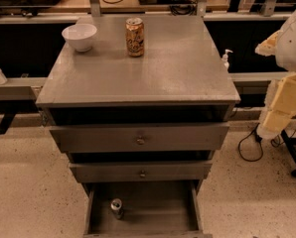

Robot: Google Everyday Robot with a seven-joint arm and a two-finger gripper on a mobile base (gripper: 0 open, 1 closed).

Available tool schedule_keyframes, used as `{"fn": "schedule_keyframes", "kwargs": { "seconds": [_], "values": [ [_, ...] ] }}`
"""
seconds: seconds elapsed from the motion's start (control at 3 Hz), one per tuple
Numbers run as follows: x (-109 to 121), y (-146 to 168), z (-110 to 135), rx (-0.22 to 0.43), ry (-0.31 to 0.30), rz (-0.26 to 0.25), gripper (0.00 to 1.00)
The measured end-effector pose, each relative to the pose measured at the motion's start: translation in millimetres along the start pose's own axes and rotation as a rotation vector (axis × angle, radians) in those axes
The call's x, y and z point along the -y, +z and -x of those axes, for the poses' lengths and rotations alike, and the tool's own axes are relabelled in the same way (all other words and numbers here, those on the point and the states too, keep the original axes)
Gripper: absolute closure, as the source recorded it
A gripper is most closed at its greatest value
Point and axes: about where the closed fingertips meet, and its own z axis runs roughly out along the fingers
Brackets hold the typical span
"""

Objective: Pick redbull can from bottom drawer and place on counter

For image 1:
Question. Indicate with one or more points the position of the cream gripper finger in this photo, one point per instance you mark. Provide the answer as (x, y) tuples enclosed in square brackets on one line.
[(280, 107), (268, 47)]

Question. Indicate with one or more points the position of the silver redbull can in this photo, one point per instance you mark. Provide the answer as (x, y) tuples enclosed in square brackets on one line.
[(116, 207)]

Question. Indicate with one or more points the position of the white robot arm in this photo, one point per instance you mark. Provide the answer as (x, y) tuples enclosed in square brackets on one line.
[(286, 45)]

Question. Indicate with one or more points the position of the grey top drawer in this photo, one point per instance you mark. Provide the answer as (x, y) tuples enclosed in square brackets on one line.
[(140, 138)]

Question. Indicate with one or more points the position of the orange soda can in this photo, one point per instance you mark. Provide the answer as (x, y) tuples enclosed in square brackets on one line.
[(134, 34)]

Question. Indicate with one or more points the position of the grey wooden drawer cabinet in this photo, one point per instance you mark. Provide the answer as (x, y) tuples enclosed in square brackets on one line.
[(180, 79)]

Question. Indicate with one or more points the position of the grey middle drawer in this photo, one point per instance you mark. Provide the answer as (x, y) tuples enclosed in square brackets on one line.
[(140, 171)]

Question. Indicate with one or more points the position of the grey open bottom drawer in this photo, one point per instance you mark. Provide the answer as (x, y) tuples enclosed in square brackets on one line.
[(152, 209)]

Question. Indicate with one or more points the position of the black wheeled stand leg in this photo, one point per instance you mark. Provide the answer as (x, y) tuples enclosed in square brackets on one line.
[(290, 143)]

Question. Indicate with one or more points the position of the white ceramic bowl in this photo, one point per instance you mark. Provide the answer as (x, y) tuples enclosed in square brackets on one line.
[(79, 36)]

